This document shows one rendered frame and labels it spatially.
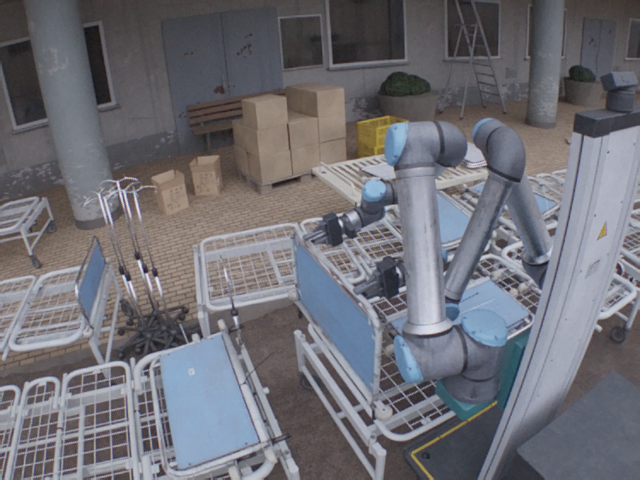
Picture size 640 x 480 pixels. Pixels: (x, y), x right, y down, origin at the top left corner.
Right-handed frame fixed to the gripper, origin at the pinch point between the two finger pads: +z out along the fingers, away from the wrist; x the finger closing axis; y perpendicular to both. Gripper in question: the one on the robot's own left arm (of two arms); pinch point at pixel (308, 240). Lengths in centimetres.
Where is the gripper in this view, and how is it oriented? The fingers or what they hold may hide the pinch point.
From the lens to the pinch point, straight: 175.4
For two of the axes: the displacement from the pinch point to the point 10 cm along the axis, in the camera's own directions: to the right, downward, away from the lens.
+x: -2.2, -8.3, -5.2
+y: -4.1, -4.0, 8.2
